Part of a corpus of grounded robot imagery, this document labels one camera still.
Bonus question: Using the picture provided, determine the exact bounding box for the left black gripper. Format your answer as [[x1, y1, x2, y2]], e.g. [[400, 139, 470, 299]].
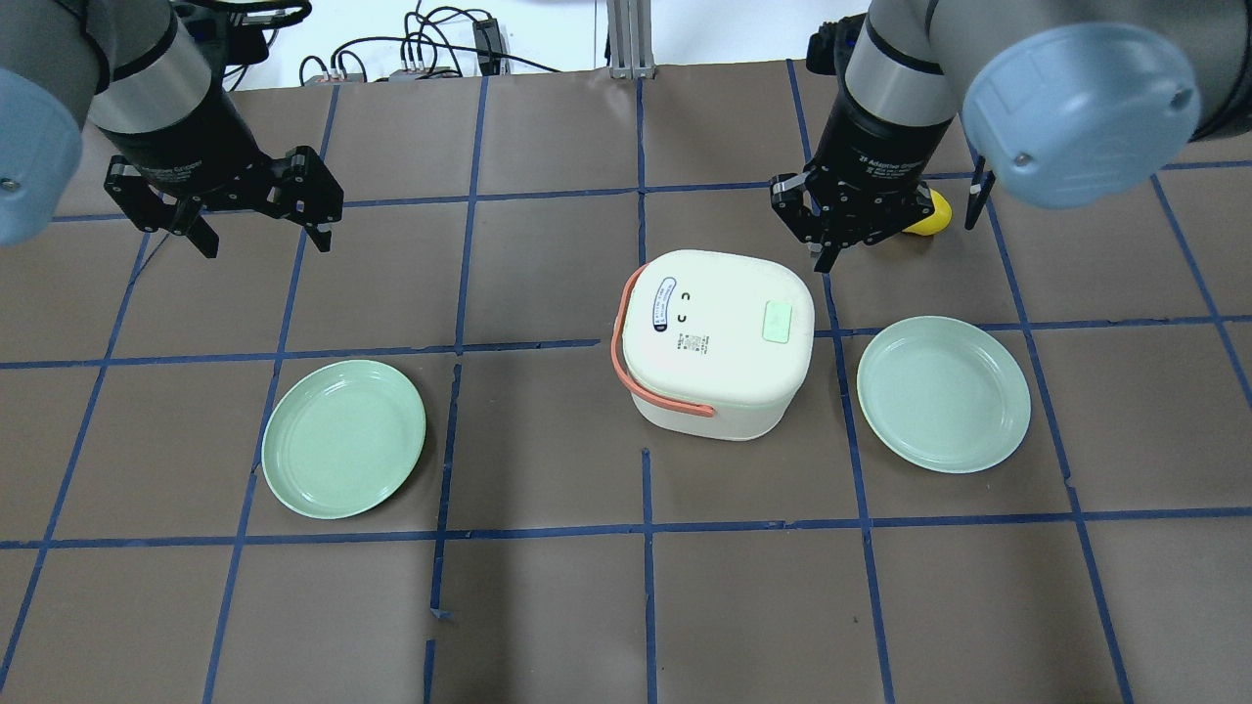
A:
[[104, 93, 344, 259]]

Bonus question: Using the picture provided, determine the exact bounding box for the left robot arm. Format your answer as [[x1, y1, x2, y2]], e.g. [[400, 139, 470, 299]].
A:
[[1, 1, 344, 258]]

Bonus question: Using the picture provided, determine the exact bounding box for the black cables bundle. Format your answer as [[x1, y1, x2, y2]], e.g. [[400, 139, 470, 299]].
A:
[[298, 0, 563, 86]]

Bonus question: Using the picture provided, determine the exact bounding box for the aluminium frame post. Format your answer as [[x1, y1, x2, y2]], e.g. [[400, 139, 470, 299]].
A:
[[606, 0, 656, 80]]

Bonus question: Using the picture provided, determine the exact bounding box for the white rice cooker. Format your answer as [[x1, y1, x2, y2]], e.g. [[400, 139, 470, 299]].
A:
[[608, 249, 815, 442]]

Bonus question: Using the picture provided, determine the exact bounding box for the left green plate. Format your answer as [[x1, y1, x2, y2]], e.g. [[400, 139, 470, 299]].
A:
[[260, 358, 426, 520]]

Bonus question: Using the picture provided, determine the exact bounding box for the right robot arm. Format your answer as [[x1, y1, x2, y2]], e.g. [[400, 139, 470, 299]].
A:
[[770, 1, 1251, 273]]

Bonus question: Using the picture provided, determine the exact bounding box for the right green plate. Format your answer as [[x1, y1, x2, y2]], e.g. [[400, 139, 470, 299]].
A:
[[858, 316, 1032, 475]]

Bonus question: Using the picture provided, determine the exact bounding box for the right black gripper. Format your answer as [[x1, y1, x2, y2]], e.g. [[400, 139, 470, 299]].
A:
[[770, 98, 954, 276]]

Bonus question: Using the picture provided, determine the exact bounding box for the green plate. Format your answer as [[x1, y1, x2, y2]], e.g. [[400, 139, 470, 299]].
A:
[[260, 358, 426, 520], [858, 316, 1032, 475]]

